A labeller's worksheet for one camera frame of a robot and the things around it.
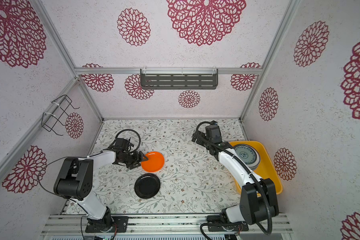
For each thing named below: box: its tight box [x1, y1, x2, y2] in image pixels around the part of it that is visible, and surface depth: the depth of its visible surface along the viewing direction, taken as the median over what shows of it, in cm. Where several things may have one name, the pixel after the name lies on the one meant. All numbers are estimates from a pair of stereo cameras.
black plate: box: [134, 173, 161, 199], surface depth 87 cm
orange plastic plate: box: [141, 151, 165, 173], surface depth 97 cm
